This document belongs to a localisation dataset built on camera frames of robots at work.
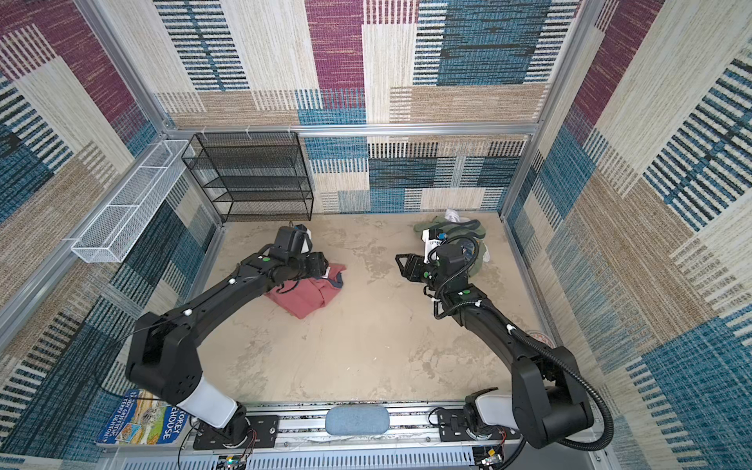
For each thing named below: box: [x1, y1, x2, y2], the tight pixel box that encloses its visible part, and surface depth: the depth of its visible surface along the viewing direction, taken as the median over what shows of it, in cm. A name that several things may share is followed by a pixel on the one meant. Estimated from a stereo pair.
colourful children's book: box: [94, 388, 189, 446], surface depth 74 cm
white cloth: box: [444, 208, 462, 223], surface depth 107 cm
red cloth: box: [264, 263, 347, 320], surface depth 94 cm
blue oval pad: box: [325, 405, 391, 436], surface depth 74 cm
